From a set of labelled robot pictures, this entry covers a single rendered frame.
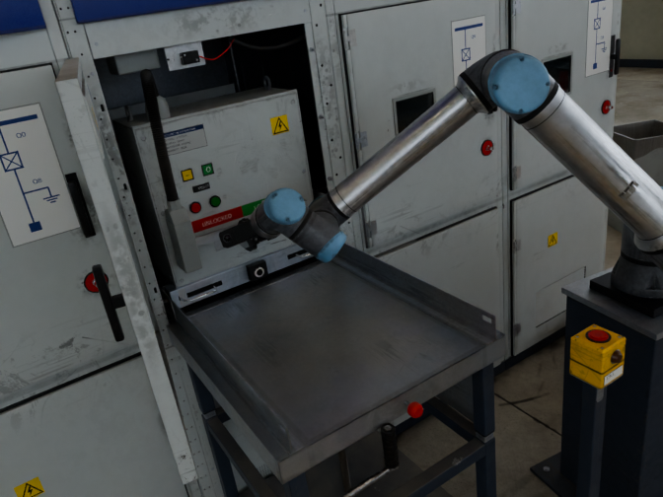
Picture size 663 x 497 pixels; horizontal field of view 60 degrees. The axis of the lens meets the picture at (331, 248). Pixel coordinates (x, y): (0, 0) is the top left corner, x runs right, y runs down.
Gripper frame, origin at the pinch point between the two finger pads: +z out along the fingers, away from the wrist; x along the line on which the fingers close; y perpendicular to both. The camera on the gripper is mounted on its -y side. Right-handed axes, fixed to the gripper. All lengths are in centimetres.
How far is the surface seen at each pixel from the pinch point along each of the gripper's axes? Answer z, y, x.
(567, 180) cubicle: 10, 147, -20
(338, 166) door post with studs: -5.6, 37.4, 11.4
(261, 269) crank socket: 7.0, 5.6, -9.5
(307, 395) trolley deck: -38, -12, -42
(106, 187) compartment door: -72, -40, 5
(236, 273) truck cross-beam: 9.1, -1.6, -7.7
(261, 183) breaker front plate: -2.0, 12.6, 13.9
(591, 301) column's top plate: -40, 76, -54
